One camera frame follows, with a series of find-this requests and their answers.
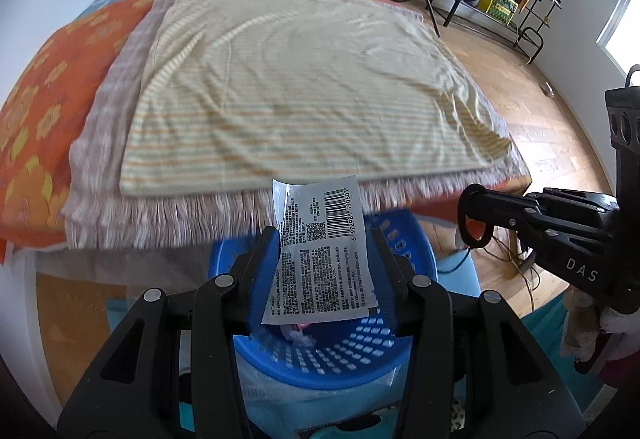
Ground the teal cloth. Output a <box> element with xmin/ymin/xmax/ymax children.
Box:
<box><xmin>520</xmin><ymin>286</ymin><xmax>576</xmax><ymax>400</ymax></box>

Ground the blue plastic basket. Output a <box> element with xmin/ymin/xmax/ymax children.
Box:
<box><xmin>207</xmin><ymin>212</ymin><xmax>440</xmax><ymax>392</ymax></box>

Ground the light blue plastic bag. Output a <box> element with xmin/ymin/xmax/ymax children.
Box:
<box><xmin>232</xmin><ymin>359</ymin><xmax>416</xmax><ymax>439</ymax></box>

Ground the silver printed plastic packet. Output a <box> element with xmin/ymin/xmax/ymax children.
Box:
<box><xmin>261</xmin><ymin>174</ymin><xmax>379</xmax><ymax>326</ymax></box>

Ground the tangle of power cables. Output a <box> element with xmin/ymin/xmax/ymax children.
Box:
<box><xmin>487</xmin><ymin>224</ymin><xmax>546</xmax><ymax>315</ymax></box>

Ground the person's right forearm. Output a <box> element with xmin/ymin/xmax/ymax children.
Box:
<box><xmin>560</xmin><ymin>286</ymin><xmax>640</xmax><ymax>387</ymax></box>

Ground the window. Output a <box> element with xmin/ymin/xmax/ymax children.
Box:
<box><xmin>595</xmin><ymin>0</ymin><xmax>640</xmax><ymax>77</ymax></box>

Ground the orange floral bed sheet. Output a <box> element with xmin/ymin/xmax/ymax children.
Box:
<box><xmin>0</xmin><ymin>0</ymin><xmax>351</xmax><ymax>265</ymax></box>

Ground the yellow striped blanket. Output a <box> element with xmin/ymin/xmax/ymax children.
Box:
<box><xmin>119</xmin><ymin>0</ymin><xmax>511</xmax><ymax>197</ymax></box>

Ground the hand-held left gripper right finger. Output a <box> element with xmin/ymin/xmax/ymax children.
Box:
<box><xmin>370</xmin><ymin>226</ymin><xmax>588</xmax><ymax>439</ymax></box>

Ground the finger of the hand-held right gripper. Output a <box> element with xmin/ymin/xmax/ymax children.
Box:
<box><xmin>525</xmin><ymin>188</ymin><xmax>621</xmax><ymax>220</ymax></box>
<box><xmin>457</xmin><ymin>184</ymin><xmax>566</xmax><ymax>252</ymax></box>

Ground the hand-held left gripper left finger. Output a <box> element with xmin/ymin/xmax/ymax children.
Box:
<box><xmin>57</xmin><ymin>226</ymin><xmax>281</xmax><ymax>439</ymax></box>

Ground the yellow plastic crate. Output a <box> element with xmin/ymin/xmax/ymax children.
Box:
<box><xmin>477</xmin><ymin>0</ymin><xmax>521</xmax><ymax>25</ymax></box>

